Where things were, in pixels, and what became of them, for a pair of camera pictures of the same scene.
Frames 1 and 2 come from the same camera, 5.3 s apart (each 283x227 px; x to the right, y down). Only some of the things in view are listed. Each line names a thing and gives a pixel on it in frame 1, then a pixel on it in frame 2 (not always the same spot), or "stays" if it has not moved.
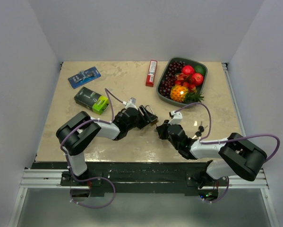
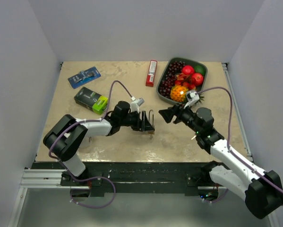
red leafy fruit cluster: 185,80 stays
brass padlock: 154,122 -> 151,132
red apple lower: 198,79 stays
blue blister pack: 84,76 stays
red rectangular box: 151,74 stays
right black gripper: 162,129 -> 167,114
